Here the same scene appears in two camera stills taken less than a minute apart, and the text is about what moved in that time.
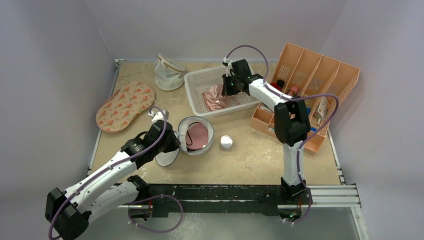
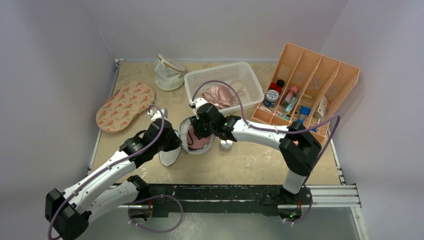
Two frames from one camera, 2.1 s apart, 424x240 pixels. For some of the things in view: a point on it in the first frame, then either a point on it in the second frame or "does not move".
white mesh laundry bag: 170,158 does not move
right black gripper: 228,87 -> 199,126
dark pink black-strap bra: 197,136 does not move
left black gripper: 175,142 does not move
